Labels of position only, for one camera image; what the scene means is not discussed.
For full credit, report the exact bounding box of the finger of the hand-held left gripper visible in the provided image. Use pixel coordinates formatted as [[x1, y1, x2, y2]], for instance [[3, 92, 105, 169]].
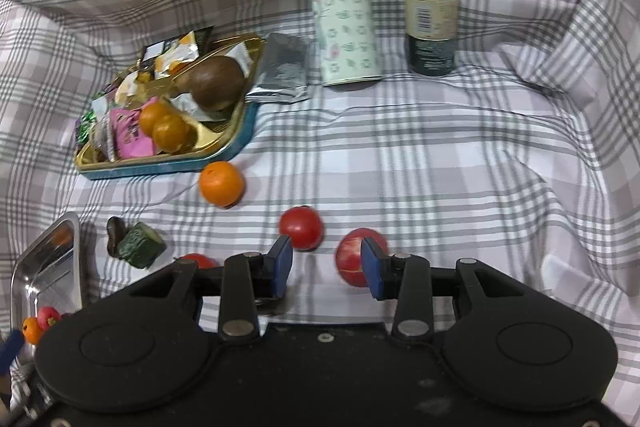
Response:
[[0, 328, 24, 375]]

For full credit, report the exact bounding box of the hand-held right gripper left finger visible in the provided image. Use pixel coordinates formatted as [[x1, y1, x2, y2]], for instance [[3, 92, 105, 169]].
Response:
[[127, 234, 294, 343]]

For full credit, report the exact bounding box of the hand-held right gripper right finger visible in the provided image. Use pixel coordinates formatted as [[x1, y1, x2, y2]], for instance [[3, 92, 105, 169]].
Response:
[[360, 239, 528, 339]]

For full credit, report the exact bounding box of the red apple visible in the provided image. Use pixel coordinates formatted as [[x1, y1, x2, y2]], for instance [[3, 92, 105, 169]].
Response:
[[335, 228, 390, 289]]

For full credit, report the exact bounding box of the red tomato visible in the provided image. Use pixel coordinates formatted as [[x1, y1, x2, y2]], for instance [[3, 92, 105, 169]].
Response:
[[177, 253, 219, 270], [278, 205, 325, 252]]

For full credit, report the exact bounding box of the stainless steel tray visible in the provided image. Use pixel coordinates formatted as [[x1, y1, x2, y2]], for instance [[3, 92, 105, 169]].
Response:
[[9, 212, 83, 358]]

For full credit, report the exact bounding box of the green cucumber piece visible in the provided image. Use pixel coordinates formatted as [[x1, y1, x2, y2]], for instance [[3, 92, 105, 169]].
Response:
[[117, 222, 167, 270]]

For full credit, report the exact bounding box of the small orange fruit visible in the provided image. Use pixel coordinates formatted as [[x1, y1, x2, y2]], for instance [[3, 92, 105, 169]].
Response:
[[22, 317, 45, 347]]

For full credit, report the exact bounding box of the small red fruit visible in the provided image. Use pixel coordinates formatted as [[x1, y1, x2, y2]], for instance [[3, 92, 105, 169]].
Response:
[[36, 305, 62, 333]]

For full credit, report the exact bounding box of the orange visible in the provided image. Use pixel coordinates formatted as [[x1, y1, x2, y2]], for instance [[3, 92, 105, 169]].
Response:
[[138, 101, 173, 136], [199, 161, 247, 208], [151, 114, 193, 154]]

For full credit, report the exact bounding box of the teal and gold snack tray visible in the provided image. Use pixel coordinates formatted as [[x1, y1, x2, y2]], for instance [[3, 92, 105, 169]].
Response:
[[74, 34, 266, 181]]

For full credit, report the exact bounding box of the grey plaid cloth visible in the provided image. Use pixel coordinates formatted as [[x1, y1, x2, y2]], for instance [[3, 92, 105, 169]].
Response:
[[0, 0, 640, 413]]

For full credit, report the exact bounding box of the brown pear-shaped fruit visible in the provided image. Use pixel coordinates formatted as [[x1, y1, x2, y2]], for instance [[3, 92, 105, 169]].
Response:
[[172, 55, 247, 112]]

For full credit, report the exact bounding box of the pile of snack packets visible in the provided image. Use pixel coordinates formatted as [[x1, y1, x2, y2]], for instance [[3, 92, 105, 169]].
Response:
[[75, 27, 253, 162]]

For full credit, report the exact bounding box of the silver foil packet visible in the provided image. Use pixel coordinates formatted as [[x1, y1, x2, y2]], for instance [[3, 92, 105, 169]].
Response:
[[245, 33, 311, 104]]

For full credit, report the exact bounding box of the beige and dark drink can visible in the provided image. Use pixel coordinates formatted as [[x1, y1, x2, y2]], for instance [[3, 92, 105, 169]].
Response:
[[404, 0, 461, 78]]

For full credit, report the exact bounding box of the white patterned thermos bottle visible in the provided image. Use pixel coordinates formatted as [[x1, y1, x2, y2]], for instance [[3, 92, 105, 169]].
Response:
[[305, 0, 385, 88]]

